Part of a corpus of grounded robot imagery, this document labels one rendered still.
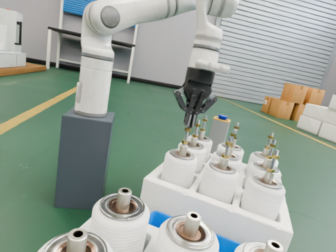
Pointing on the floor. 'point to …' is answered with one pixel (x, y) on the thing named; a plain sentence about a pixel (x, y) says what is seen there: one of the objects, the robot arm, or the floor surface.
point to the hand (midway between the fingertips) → (190, 120)
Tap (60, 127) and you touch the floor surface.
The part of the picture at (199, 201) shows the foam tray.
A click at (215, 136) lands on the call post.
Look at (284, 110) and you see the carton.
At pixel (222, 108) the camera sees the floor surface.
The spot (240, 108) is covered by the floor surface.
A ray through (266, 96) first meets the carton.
